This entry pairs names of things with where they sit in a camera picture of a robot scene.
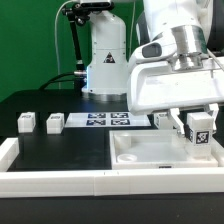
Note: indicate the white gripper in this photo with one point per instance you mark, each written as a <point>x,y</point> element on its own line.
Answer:
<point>154,87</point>

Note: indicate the white square tabletop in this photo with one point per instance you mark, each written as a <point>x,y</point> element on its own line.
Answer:
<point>152,149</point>

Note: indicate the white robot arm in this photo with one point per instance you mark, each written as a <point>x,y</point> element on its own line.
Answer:
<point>173,68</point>

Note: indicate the white U-shaped obstacle fence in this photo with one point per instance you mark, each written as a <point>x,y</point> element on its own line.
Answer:
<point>101,183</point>

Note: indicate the white AprilTag base sheet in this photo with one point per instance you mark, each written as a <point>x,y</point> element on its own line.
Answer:
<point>106,119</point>

